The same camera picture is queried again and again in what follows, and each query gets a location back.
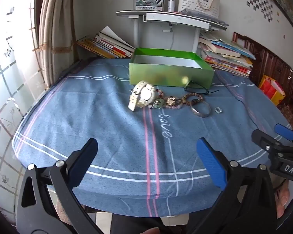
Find leaning row of books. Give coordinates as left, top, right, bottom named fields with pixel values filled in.
left=76, top=26, right=135, bottom=59

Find green cardboard box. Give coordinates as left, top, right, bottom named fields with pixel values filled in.
left=129, top=48, right=215, bottom=88

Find carved wooden bench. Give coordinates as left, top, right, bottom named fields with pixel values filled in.
left=232, top=32, right=293, bottom=137

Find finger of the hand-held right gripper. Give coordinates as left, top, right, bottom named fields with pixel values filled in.
left=275, top=123, right=293, bottom=149
left=251, top=129, right=290, bottom=155

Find framed wall picture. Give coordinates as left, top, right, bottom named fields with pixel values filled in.
left=260, top=0, right=293, bottom=39

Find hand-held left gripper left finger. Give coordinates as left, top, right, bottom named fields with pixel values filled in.
left=16, top=138, right=99, bottom=234

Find checkered wall stickers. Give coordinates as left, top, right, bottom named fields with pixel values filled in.
left=246, top=0, right=274, bottom=23

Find beige curtain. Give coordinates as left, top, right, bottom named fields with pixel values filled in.
left=38, top=0, right=75, bottom=89

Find black cord bracelet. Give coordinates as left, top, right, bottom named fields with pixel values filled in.
left=184, top=80, right=221, bottom=95

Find white desk shelf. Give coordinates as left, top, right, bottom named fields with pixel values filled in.
left=116, top=10, right=229, bottom=54

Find pile of books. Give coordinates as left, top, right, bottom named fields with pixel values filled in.
left=198, top=32, right=256, bottom=78

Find person's right hand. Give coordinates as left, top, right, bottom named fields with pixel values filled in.
left=275, top=178, right=293, bottom=218

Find blue plaid cloth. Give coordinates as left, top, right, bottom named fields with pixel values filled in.
left=12, top=58, right=291, bottom=218

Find wooden bead bracelet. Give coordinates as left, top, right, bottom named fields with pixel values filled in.
left=182, top=92, right=204, bottom=106

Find dark plastic folder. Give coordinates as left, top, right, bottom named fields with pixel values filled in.
left=178, top=8, right=229, bottom=27

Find white wrist watch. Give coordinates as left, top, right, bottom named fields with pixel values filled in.
left=128, top=80, right=157, bottom=113

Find yellow red gift bag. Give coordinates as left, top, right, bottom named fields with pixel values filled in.
left=258, top=75, right=286, bottom=107

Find green charm bracelet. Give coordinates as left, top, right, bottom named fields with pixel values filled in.
left=149, top=99, right=165, bottom=111

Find frosted window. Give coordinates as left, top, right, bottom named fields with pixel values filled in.
left=0, top=0, right=48, bottom=212

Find white paper bag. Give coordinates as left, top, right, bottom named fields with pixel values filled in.
left=177, top=0, right=221, bottom=18

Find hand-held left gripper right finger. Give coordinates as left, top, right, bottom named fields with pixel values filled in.
left=188, top=138, right=277, bottom=234

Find silver bangle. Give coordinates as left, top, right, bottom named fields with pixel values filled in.
left=191, top=101, right=211, bottom=118

